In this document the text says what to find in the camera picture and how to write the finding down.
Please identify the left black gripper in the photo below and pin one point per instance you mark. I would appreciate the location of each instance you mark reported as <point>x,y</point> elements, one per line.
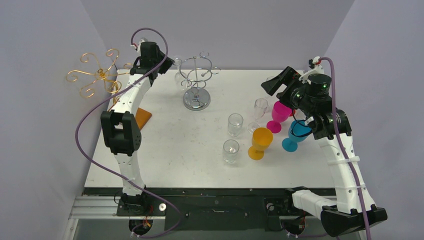
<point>168,64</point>

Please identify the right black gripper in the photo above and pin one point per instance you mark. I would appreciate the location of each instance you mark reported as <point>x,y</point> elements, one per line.
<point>286,84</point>

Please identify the blue wine glass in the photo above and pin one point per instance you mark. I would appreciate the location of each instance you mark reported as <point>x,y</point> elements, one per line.
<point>298,132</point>

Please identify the yellow wine glass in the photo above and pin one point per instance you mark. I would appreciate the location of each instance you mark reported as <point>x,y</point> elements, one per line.
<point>261,139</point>

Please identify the clear ribbed glass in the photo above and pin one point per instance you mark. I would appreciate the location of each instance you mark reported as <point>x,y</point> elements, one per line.
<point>230,150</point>

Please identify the red wine glass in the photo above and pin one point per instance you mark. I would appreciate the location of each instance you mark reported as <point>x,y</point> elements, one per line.
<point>293,112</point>

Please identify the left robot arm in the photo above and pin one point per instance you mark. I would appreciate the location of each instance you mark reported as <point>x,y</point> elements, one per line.
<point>121,133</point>

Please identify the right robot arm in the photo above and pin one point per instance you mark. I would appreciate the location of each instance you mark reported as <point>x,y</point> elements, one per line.
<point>353,209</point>

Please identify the pink wine glass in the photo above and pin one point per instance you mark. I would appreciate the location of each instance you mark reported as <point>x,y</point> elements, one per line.
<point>279,114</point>

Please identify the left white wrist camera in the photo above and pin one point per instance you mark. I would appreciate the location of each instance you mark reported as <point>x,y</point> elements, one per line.
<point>137,46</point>

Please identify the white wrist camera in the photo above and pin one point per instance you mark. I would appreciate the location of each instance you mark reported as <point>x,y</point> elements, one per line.
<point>315,68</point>
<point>137,46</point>

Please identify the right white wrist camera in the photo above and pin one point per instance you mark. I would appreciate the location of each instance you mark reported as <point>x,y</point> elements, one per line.
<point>315,68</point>

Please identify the chrome wire glass rack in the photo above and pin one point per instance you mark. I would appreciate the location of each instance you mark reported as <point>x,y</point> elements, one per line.
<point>196,71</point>

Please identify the gold wire glass rack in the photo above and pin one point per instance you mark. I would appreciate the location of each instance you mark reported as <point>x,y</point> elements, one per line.
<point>108,79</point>

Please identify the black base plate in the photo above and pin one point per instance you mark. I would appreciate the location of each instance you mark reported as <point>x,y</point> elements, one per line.
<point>206,209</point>

